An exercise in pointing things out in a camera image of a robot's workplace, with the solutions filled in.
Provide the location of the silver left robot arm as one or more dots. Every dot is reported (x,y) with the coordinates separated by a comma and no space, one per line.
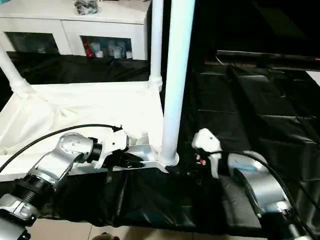
(55,162)

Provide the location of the large dark screen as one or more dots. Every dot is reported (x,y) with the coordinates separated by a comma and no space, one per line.
(262,22)

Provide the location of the white glass-door cabinet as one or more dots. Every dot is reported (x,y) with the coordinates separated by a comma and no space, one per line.
(75,27)

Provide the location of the dark bag of parts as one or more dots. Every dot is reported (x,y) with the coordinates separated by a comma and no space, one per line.
(86,6)

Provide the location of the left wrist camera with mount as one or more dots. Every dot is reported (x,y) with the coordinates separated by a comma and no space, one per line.
(115,143)

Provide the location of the black glossy mat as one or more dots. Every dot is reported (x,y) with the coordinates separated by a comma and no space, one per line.
(250,112)

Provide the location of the long black bar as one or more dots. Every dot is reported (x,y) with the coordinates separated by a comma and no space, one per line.
(270,58)

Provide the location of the small white cup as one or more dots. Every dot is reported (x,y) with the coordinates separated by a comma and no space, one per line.
(129,55)

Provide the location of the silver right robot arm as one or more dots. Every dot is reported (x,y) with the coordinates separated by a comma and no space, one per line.
(262,185)

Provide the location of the white plastic table top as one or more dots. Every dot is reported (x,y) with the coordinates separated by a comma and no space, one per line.
(75,105)

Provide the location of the white flat panel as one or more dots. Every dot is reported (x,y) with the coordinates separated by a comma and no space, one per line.
(313,78)

